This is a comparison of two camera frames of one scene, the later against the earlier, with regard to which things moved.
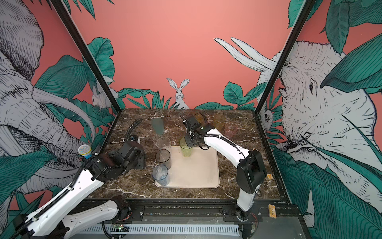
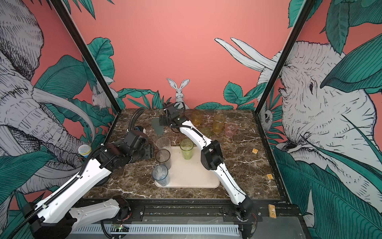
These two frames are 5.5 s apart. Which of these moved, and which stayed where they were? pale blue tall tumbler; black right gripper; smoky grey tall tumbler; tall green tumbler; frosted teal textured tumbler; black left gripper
Moved: black left gripper; black right gripper
Stayed: frosted teal textured tumbler; pale blue tall tumbler; tall green tumbler; smoky grey tall tumbler
